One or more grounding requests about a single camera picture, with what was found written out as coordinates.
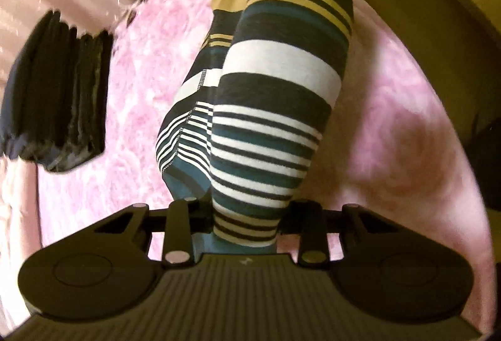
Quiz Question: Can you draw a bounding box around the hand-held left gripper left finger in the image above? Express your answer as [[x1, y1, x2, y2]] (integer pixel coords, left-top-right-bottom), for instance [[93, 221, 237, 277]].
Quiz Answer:
[[94, 197, 214, 268]]

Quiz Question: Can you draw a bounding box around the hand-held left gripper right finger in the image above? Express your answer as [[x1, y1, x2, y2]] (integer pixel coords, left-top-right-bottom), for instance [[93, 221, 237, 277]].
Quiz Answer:
[[277, 200, 393, 268]]

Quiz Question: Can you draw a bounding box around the striped sweater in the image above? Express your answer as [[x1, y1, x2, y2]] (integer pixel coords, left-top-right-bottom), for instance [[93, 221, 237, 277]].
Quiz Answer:
[[155, 0, 355, 259]]

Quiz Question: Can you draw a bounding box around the stack of dark folded clothes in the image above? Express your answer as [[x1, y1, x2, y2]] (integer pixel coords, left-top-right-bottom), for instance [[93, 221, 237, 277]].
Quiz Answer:
[[0, 10, 114, 173]]

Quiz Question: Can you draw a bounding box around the pink floral blanket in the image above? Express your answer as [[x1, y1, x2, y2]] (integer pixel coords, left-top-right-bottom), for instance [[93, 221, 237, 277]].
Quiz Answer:
[[37, 0, 498, 287]]

